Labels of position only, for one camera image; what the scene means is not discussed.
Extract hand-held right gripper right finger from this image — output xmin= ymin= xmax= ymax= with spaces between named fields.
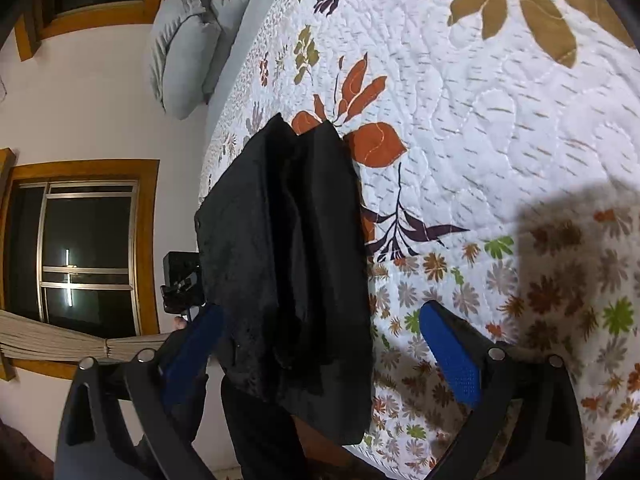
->
xmin=419 ymin=300 xmax=587 ymax=480

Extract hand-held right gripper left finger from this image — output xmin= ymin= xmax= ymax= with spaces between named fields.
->
xmin=54 ymin=304 xmax=227 ymax=480

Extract black pants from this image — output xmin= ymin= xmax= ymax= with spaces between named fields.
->
xmin=194 ymin=112 xmax=375 ymax=447

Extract person's dark clothing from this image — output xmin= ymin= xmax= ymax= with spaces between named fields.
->
xmin=220 ymin=375 xmax=313 ymax=480

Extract beige pleated curtain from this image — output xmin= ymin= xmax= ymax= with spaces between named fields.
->
xmin=0 ymin=309 xmax=169 ymax=368

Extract large grey pillow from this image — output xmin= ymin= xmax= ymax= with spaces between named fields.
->
xmin=149 ymin=0 xmax=225 ymax=121

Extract grey bed sheet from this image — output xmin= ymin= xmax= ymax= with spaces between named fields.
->
xmin=202 ymin=0 xmax=301 ymax=201

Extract white leaf-print quilt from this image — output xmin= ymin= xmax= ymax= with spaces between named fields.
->
xmin=197 ymin=0 xmax=640 ymax=480

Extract small grey pillow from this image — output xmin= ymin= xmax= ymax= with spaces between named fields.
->
xmin=200 ymin=0 xmax=253 ymax=106

